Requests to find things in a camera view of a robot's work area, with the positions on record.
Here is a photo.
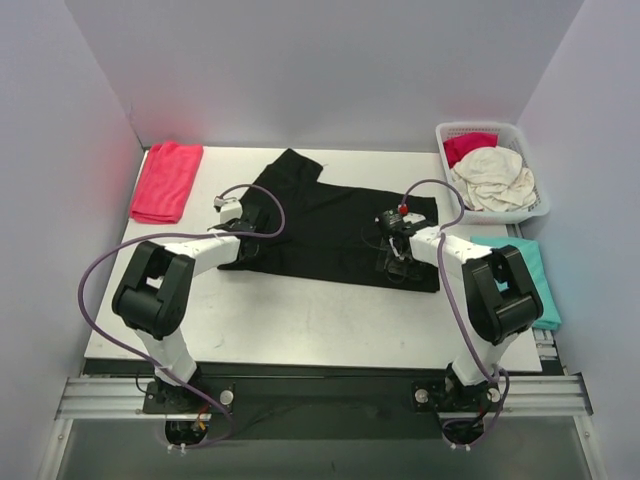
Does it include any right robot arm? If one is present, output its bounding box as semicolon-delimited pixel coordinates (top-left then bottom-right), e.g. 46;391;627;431
376;206;544;408

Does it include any aluminium rail frame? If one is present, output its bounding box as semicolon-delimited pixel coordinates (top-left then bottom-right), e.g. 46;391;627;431
37;329;609;480

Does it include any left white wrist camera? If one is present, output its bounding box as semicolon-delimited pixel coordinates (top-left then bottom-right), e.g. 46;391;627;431
213;196;243;224

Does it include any white laundry basket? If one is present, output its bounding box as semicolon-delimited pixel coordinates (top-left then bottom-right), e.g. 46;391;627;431
436;121;550;225

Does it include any red t shirt in basket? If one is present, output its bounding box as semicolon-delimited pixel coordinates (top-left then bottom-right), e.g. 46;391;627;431
443;132;498;169

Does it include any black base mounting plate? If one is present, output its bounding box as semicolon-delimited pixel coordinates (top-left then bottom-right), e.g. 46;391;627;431
139;365;501;447

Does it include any cream t shirt in basket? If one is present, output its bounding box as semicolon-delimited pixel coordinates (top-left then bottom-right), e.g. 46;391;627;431
450;146;538;213

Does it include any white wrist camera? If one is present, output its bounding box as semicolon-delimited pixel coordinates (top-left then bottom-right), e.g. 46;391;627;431
397;204;429;230
213;196;243;224

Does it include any folded pink t shirt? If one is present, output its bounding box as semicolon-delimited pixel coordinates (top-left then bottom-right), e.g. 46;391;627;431
129;141;204;225

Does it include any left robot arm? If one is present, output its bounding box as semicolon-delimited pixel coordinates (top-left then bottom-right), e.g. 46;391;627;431
112;201;269;412

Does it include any folded teal t shirt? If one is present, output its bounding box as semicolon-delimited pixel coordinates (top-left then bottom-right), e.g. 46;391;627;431
471;235;562;331

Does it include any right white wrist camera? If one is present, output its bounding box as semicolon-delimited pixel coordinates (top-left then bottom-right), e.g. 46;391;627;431
397;204;429;230

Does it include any black t shirt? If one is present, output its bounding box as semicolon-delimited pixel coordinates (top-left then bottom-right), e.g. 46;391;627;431
227;149;440;293

